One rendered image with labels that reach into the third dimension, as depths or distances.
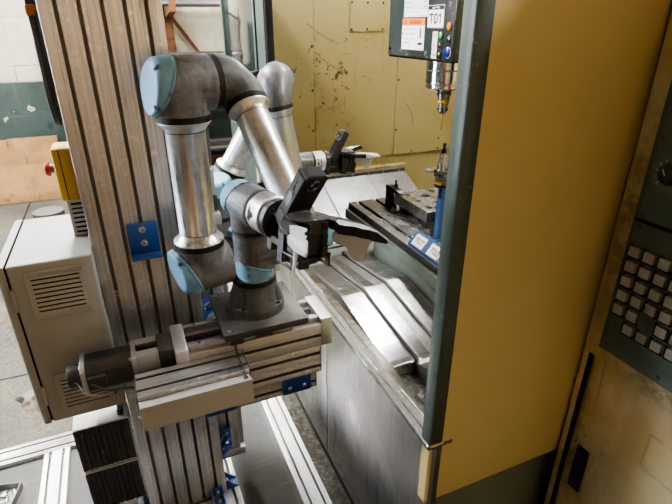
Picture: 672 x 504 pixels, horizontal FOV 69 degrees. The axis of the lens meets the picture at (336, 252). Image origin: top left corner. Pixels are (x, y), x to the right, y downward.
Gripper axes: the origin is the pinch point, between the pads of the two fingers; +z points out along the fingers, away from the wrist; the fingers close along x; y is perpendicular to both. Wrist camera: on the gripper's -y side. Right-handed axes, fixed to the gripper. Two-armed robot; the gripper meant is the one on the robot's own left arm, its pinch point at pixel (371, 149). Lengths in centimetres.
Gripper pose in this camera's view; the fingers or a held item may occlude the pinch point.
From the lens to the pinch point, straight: 193.2
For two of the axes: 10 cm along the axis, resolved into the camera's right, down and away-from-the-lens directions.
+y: 0.0, 9.1, 4.2
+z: 9.2, -1.7, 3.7
